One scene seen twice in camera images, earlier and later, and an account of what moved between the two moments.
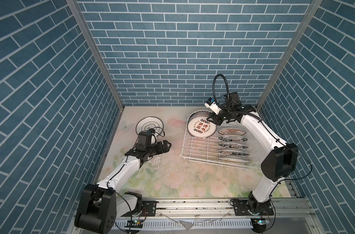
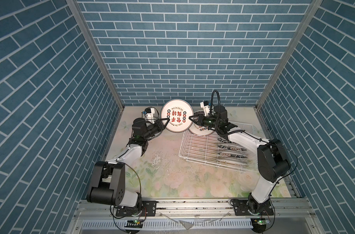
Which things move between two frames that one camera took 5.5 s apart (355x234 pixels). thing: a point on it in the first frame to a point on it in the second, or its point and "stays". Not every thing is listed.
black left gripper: (166, 148) to (158, 126)
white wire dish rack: (208, 141) stays
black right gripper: (215, 120) to (201, 120)
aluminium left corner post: (75, 8) stays
